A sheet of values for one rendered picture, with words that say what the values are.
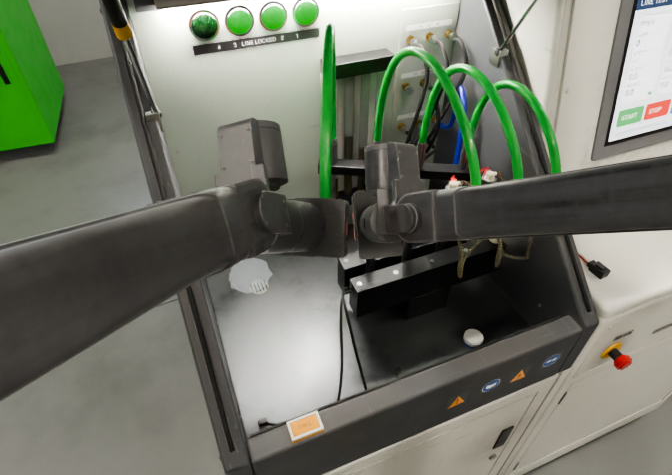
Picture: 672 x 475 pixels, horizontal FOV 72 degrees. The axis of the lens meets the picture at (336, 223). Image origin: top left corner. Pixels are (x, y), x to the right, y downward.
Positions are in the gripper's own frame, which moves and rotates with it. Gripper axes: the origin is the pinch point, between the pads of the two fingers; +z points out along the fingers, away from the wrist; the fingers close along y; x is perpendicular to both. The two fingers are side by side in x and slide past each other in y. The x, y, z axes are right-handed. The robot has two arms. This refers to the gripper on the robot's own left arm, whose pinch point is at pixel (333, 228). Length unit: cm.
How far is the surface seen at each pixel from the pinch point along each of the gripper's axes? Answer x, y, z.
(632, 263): 4, -43, 51
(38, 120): -58, 249, 129
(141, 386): 63, 111, 81
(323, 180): -5.6, -1.3, -6.9
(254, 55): -31.1, 23.4, 14.6
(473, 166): -9.4, -16.6, 8.7
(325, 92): -16.2, -0.9, -6.5
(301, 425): 29.8, 6.7, 6.9
